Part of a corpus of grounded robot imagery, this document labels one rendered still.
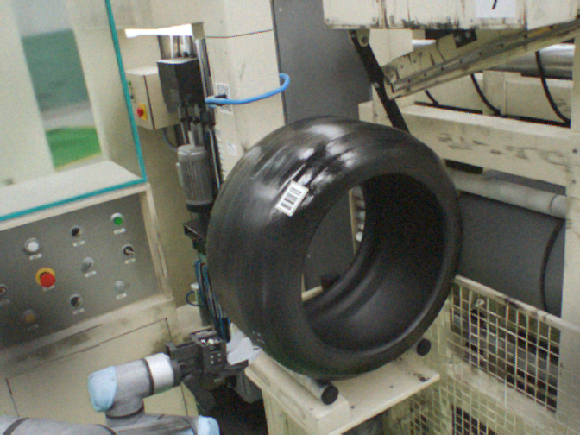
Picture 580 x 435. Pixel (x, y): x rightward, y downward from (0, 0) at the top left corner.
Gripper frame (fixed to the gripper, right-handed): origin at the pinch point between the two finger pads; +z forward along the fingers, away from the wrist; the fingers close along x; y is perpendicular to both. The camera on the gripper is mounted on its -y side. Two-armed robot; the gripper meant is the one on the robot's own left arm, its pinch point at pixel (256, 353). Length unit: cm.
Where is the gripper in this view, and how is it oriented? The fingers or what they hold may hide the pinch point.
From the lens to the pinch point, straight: 138.2
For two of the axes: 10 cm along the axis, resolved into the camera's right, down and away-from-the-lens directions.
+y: -0.1, -9.5, -3.0
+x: -5.3, -2.5, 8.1
